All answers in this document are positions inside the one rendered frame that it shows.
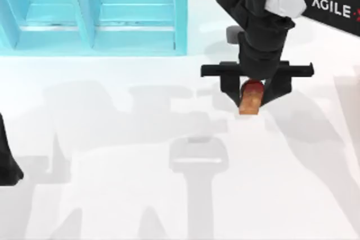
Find red and brown block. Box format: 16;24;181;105
238;79;266;116

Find pale grey rounded box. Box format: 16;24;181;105
226;25;241;44

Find light blue rack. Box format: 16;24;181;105
0;0;188;57

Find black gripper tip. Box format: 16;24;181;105
0;112;25;188

